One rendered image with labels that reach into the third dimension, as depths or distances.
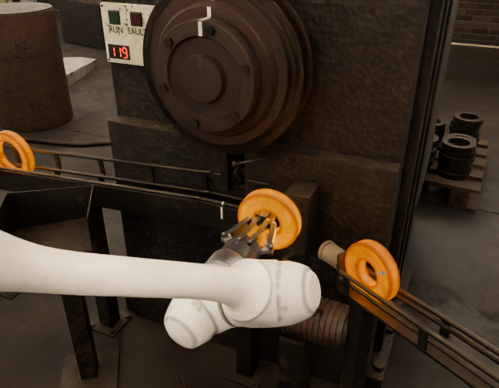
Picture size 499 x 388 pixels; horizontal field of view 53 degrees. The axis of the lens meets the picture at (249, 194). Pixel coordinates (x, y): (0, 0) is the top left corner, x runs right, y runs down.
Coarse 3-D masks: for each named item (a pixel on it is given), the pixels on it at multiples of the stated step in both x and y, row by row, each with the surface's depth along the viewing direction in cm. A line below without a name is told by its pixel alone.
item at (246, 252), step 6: (228, 240) 109; (234, 240) 105; (246, 240) 109; (258, 240) 109; (228, 246) 103; (234, 246) 103; (240, 246) 103; (246, 246) 104; (252, 246) 107; (258, 246) 107; (240, 252) 102; (246, 252) 103; (252, 252) 104; (258, 252) 106; (246, 258) 102; (252, 258) 104
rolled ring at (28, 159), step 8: (0, 136) 182; (8, 136) 180; (16, 136) 180; (0, 144) 186; (16, 144) 180; (24, 144) 181; (0, 152) 188; (24, 152) 180; (0, 160) 188; (24, 160) 182; (32, 160) 183; (16, 168) 190; (24, 168) 184; (32, 168) 185
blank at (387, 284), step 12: (372, 240) 120; (348, 252) 125; (360, 252) 121; (372, 252) 117; (384, 252) 117; (348, 264) 126; (360, 264) 124; (372, 264) 118; (384, 264) 115; (396, 264) 116; (360, 276) 124; (384, 276) 116; (396, 276) 115; (360, 288) 125; (372, 288) 121; (384, 288) 117; (396, 288) 116
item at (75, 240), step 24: (24, 192) 155; (48, 192) 156; (72, 192) 158; (0, 216) 146; (24, 216) 159; (48, 216) 160; (72, 216) 162; (96, 216) 159; (48, 240) 153; (72, 240) 152; (72, 312) 164; (72, 336) 169; (72, 360) 187; (96, 360) 181; (72, 384) 178; (96, 384) 178
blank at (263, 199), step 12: (252, 192) 119; (264, 192) 116; (276, 192) 116; (240, 204) 120; (252, 204) 118; (264, 204) 117; (276, 204) 115; (288, 204) 115; (240, 216) 122; (252, 216) 120; (276, 216) 117; (288, 216) 116; (300, 216) 118; (276, 228) 122; (288, 228) 117; (300, 228) 119; (264, 240) 122; (276, 240) 121; (288, 240) 119
